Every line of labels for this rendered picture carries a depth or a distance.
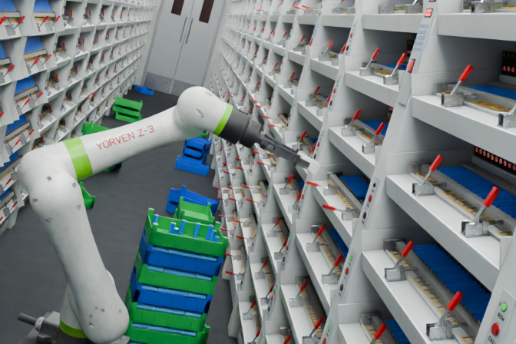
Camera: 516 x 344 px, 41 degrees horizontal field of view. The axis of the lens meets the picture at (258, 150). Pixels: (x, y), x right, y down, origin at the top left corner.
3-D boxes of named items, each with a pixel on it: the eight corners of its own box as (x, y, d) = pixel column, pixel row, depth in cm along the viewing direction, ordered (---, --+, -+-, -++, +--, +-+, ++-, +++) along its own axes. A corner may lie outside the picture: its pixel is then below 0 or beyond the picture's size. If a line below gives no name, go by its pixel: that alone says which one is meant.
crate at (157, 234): (147, 243, 259) (153, 223, 258) (143, 226, 278) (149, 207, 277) (223, 257, 267) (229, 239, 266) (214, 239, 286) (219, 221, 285)
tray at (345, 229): (352, 255, 171) (352, 219, 170) (312, 193, 231) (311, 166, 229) (431, 249, 173) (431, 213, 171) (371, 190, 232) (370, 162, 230)
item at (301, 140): (307, 186, 240) (306, 148, 237) (285, 153, 299) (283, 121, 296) (365, 183, 241) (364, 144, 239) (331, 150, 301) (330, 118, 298)
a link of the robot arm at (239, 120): (215, 135, 193) (216, 141, 184) (234, 98, 192) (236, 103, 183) (234, 145, 194) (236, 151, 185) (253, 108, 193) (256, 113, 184)
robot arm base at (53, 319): (6, 334, 202) (10, 316, 200) (32, 312, 216) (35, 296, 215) (87, 365, 198) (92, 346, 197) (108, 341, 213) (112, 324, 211)
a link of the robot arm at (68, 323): (65, 345, 194) (79, 285, 190) (53, 315, 207) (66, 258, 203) (109, 342, 201) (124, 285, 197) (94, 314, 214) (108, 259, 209)
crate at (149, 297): (132, 302, 263) (137, 282, 261) (130, 280, 282) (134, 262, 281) (207, 314, 271) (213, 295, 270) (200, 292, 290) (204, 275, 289)
